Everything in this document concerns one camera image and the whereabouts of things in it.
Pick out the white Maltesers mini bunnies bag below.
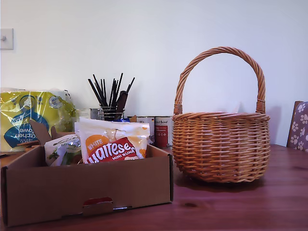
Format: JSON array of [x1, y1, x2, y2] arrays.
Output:
[[74, 117, 150, 165]]

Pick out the green and white Galaxy bag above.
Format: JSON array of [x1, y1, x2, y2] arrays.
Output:
[[44, 134, 84, 167]]

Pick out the brown cardboard box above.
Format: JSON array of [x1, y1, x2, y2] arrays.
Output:
[[0, 119, 174, 228]]

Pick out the tin can with white label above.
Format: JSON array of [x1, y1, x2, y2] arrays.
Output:
[[136, 115, 156, 145]]

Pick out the tin can with red label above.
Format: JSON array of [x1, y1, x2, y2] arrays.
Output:
[[154, 115, 173, 148]]

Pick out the white carton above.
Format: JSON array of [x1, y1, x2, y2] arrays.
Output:
[[76, 107, 101, 121]]

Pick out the cork coaster stack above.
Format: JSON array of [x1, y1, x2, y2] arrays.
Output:
[[16, 139, 46, 151]]

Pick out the yellow-green kitchen towel pack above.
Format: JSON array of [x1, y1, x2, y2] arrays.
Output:
[[0, 88, 77, 153]]

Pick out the chair with paw-print cushion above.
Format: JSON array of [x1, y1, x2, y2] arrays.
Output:
[[286, 100, 308, 153]]

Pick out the brown wooden utensil handle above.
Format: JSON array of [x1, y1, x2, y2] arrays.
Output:
[[115, 90, 128, 120]]

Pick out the woven wicker basket with handle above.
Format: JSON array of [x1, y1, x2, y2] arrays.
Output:
[[172, 46, 271, 184]]

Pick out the white wall switch plate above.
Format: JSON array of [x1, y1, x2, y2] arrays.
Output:
[[0, 28, 14, 51]]

